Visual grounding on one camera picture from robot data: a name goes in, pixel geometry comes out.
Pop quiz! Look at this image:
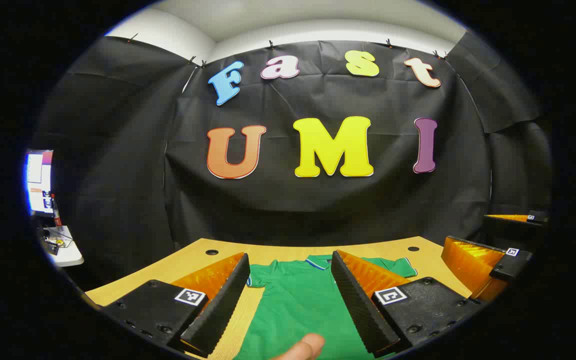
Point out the white side table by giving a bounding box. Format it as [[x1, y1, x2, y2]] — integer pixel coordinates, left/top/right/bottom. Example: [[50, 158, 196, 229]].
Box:
[[43, 225, 85, 267]]

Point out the computer monitor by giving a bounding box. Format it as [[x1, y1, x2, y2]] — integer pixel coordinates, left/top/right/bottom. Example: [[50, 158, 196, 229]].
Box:
[[24, 149, 55, 216]]

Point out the green T-shirt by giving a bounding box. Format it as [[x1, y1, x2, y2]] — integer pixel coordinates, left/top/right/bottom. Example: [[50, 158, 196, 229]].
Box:
[[233, 254, 418, 360]]

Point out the red bottle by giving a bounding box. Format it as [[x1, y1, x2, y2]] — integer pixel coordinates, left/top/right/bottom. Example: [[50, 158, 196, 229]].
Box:
[[50, 194, 63, 228]]

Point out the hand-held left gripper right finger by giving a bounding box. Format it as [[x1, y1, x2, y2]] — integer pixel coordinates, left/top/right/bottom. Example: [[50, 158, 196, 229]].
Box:
[[330, 250, 486, 358]]

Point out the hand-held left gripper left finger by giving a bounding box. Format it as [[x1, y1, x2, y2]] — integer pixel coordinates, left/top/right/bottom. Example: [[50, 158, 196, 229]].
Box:
[[99, 251, 251, 358]]

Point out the black backdrop cloth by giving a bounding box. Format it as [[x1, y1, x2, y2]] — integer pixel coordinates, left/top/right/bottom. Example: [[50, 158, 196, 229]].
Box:
[[30, 31, 554, 291]]

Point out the small yellow black device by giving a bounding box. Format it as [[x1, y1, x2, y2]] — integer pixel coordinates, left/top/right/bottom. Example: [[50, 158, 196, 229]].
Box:
[[45, 236, 66, 256]]

